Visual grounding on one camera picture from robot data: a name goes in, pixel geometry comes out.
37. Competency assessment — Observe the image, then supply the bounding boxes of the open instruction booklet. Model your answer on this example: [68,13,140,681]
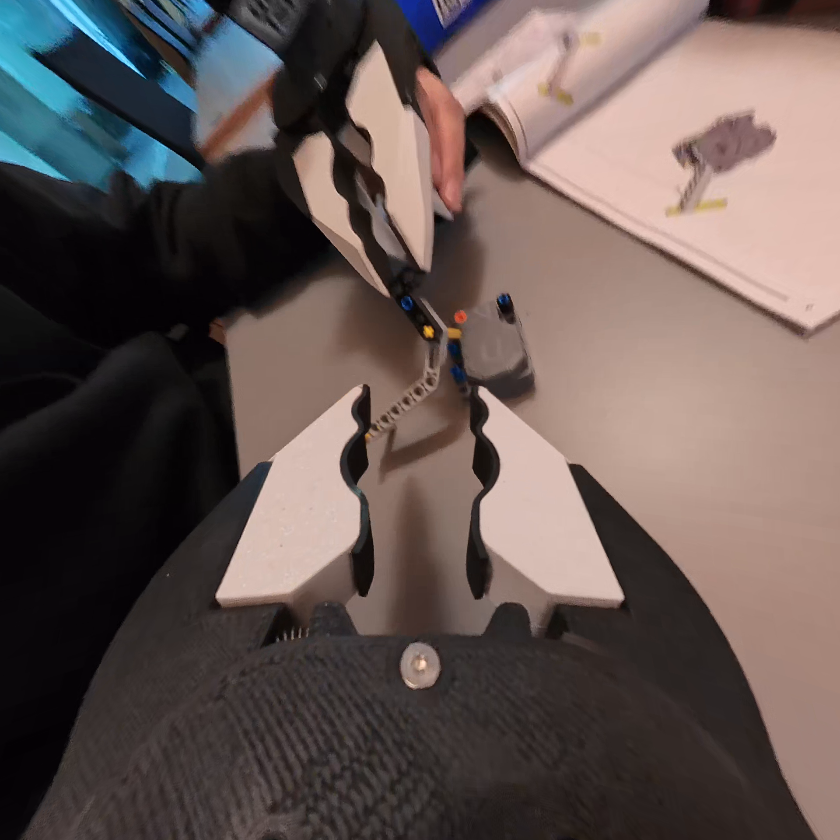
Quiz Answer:
[453,10,840,337]

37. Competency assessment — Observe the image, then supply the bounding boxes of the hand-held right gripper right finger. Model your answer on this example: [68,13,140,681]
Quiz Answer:
[467,386,626,606]

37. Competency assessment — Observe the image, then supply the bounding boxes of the person's left forearm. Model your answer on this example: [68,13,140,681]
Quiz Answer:
[98,147,342,329]

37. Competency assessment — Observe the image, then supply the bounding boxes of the person's black clothing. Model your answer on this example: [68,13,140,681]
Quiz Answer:
[0,161,240,840]

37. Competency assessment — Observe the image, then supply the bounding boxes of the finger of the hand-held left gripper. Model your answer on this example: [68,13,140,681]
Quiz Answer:
[344,42,437,273]
[290,130,404,298]

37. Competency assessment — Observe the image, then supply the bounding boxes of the grey desk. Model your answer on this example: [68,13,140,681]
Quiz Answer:
[220,20,840,840]

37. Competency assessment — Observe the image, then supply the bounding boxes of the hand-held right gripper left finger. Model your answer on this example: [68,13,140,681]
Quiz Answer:
[215,384,376,608]

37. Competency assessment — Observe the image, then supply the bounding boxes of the grey toy brick beam assembly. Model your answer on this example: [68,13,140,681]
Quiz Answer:
[364,266,463,441]

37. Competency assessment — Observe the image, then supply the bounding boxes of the grey toy motor block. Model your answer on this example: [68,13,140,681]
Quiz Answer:
[448,293,536,401]

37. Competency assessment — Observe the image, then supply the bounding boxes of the dark metal bar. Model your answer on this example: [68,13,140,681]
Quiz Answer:
[33,29,207,168]

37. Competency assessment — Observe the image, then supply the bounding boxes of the person's left hand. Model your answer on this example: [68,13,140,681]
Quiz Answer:
[413,66,470,214]

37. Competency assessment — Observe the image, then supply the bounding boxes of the blue bin with white sticker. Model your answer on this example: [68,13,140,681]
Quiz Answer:
[420,0,526,53]

